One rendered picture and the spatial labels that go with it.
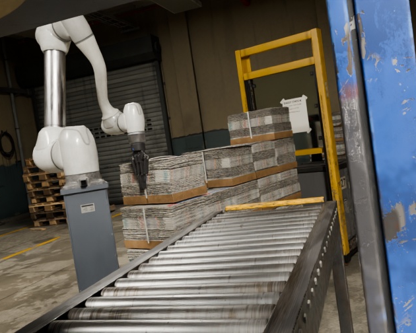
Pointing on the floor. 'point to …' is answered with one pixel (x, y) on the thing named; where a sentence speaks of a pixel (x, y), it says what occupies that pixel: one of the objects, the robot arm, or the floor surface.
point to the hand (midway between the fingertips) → (142, 182)
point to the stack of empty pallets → (55, 209)
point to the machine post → (385, 158)
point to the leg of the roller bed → (339, 274)
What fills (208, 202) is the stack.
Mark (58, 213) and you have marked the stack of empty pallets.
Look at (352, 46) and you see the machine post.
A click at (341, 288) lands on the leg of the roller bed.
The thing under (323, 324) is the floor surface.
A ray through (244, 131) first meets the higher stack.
